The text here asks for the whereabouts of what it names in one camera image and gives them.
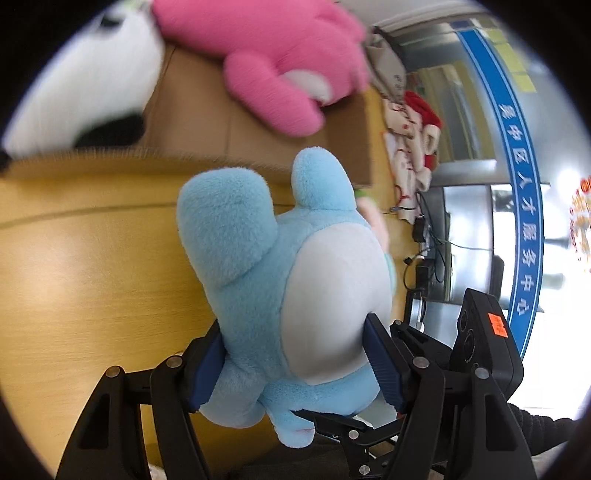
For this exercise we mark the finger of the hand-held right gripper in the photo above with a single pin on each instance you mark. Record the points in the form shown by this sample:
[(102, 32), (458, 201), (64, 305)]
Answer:
[(418, 341), (351, 434)]

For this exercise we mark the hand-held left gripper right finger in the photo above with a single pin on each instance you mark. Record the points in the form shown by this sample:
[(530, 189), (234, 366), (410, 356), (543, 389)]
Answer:
[(383, 364)]

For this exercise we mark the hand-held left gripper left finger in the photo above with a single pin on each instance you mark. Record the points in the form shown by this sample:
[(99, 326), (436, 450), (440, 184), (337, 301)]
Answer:
[(207, 369)]

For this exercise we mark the light blue plush toy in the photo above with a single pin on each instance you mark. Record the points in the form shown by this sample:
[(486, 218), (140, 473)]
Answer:
[(258, 258)]

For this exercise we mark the cardboard box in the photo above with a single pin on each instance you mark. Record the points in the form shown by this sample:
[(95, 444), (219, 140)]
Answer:
[(198, 120)]

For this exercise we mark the pink plush bear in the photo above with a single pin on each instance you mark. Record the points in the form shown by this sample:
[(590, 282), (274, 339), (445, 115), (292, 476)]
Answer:
[(277, 55)]

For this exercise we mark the person's right forearm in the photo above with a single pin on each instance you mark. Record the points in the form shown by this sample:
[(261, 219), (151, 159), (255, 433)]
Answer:
[(545, 431)]

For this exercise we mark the black power adapter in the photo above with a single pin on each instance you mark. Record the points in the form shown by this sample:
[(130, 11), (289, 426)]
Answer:
[(419, 229)]

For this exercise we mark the red window decoration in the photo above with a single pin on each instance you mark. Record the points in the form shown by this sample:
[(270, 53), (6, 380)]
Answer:
[(582, 217)]

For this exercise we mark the blue glass banner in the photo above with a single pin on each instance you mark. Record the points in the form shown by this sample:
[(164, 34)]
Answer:
[(512, 152)]

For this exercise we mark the red and white plush toys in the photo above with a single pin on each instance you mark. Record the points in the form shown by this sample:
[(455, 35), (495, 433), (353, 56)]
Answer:
[(411, 134)]

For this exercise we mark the grey cloth bag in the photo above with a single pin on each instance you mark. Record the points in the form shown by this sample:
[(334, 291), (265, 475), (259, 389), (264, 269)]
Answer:
[(390, 69)]

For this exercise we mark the yellow sticky notes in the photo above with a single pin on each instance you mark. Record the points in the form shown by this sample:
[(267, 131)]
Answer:
[(512, 57)]

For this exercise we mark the black and white panda plush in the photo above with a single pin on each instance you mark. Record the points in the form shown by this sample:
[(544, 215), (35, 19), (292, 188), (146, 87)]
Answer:
[(83, 83)]

